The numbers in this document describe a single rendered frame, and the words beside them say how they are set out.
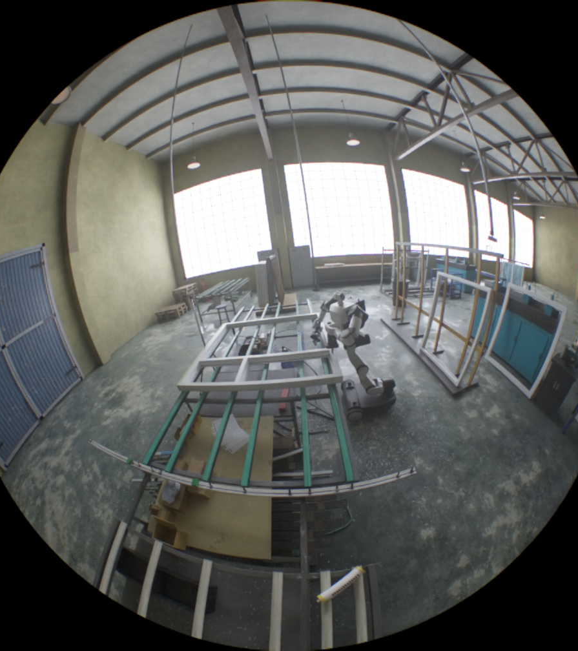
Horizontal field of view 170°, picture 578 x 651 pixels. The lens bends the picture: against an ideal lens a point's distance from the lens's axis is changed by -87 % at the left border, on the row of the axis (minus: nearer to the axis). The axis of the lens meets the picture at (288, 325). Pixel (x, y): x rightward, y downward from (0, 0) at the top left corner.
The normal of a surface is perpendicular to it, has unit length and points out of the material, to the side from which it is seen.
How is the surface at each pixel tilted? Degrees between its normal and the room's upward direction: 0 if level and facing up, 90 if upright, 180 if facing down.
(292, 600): 0
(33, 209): 90
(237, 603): 0
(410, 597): 0
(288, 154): 90
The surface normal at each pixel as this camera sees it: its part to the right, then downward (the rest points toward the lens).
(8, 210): 0.99, -0.11
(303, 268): -0.02, 0.39
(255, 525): -0.12, -0.91
